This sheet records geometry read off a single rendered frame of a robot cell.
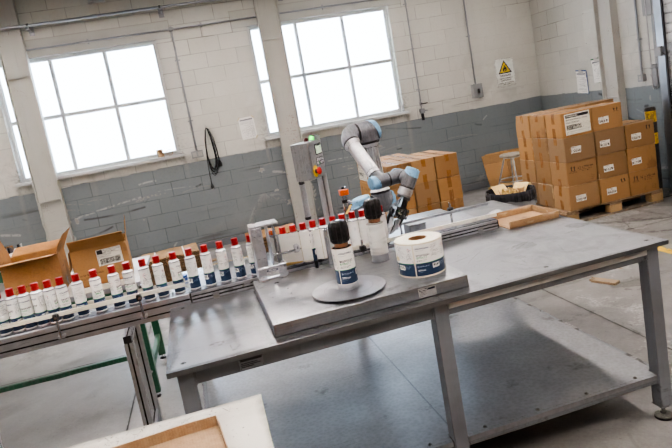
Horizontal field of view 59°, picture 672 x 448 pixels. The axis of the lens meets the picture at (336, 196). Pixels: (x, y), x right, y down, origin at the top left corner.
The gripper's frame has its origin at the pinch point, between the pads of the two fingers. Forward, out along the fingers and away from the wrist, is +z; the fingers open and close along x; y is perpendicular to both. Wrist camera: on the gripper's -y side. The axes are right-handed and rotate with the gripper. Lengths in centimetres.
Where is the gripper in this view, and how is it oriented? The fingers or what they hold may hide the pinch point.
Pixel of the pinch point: (390, 231)
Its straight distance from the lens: 315.5
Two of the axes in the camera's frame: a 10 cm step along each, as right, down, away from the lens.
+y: 2.5, 1.0, -9.6
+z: -3.2, 9.5, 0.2
